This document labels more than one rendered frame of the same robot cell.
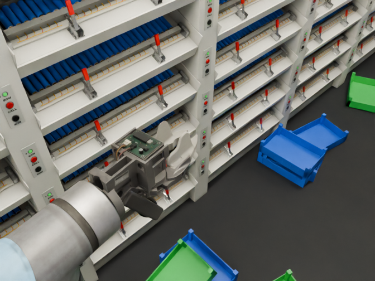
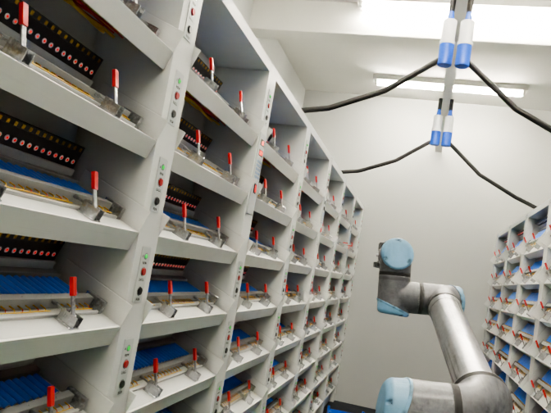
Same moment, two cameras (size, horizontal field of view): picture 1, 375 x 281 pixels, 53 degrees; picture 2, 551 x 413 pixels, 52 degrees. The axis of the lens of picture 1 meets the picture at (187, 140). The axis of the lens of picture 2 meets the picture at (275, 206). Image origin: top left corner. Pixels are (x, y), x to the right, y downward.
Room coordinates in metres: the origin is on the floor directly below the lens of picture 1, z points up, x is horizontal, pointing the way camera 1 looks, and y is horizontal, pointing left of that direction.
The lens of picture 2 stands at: (-0.99, 1.38, 1.12)
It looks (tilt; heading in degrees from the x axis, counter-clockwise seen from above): 6 degrees up; 328
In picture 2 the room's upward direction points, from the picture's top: 10 degrees clockwise
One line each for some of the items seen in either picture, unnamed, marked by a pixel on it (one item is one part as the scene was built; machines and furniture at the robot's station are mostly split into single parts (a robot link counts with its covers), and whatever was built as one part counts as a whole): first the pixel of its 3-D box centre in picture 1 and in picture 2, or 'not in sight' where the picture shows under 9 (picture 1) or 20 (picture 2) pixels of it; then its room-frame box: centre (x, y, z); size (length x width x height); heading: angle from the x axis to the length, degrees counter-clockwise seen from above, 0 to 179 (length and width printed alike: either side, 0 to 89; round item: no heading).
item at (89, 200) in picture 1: (89, 211); not in sight; (0.30, 0.14, 1.21); 0.10 x 0.05 x 0.09; 52
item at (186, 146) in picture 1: (184, 145); not in sight; (0.43, 0.01, 1.21); 0.09 x 0.03 x 0.06; 137
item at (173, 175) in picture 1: (168, 170); not in sight; (0.39, 0.03, 1.19); 0.09 x 0.05 x 0.02; 137
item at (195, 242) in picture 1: (197, 267); not in sight; (0.77, -0.05, 0.04); 0.30 x 0.20 x 0.08; 44
